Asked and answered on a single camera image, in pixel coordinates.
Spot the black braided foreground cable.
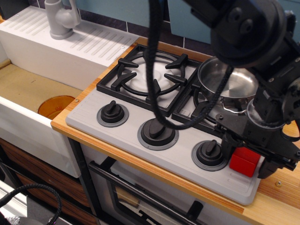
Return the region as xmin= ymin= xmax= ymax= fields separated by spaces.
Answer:
xmin=0 ymin=183 xmax=62 ymax=225

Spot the wooden drawer front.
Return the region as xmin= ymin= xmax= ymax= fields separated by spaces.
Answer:
xmin=0 ymin=140 xmax=99 ymax=225

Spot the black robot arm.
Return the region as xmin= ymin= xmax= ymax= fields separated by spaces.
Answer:
xmin=188 ymin=0 xmax=300 ymax=179

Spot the black oven door handle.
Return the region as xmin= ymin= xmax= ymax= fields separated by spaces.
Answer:
xmin=88 ymin=157 xmax=204 ymax=225

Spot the orange plastic plate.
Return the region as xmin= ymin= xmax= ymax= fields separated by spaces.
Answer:
xmin=37 ymin=95 xmax=75 ymax=120

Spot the black burner grate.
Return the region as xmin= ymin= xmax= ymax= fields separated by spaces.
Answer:
xmin=172 ymin=72 xmax=229 ymax=138
xmin=97 ymin=45 xmax=200 ymax=117

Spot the white toy sink unit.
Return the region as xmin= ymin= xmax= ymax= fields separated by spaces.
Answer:
xmin=0 ymin=6 xmax=138 ymax=178

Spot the black right stove knob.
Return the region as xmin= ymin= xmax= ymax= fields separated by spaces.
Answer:
xmin=191 ymin=140 xmax=228 ymax=172

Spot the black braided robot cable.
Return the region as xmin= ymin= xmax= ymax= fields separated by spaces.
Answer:
xmin=144 ymin=0 xmax=234 ymax=130

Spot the grey toy stove top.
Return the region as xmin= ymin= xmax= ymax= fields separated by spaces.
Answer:
xmin=66 ymin=45 xmax=262 ymax=205

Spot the stainless steel pan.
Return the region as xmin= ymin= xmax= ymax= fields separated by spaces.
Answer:
xmin=198 ymin=57 xmax=258 ymax=114

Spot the grey toy faucet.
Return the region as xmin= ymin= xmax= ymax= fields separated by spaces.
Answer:
xmin=45 ymin=0 xmax=81 ymax=40

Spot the black left burner grate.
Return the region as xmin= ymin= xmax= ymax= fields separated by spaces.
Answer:
xmin=97 ymin=45 xmax=200 ymax=117

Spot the black middle stove knob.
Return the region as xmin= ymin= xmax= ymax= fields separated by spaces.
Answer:
xmin=137 ymin=118 xmax=179 ymax=151

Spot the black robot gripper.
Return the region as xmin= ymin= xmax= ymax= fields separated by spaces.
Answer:
xmin=216 ymin=100 xmax=300 ymax=179

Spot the black left stove knob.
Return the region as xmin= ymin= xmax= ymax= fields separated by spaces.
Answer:
xmin=97 ymin=100 xmax=129 ymax=128

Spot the black right burner grate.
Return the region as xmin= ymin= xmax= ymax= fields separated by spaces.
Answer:
xmin=172 ymin=72 xmax=229 ymax=138

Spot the red wooden cube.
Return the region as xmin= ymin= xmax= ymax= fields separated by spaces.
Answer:
xmin=229 ymin=147 xmax=261 ymax=177

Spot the black stove knob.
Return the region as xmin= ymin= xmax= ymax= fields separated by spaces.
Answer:
xmin=97 ymin=100 xmax=129 ymax=128
xmin=137 ymin=118 xmax=179 ymax=151
xmin=191 ymin=140 xmax=228 ymax=172

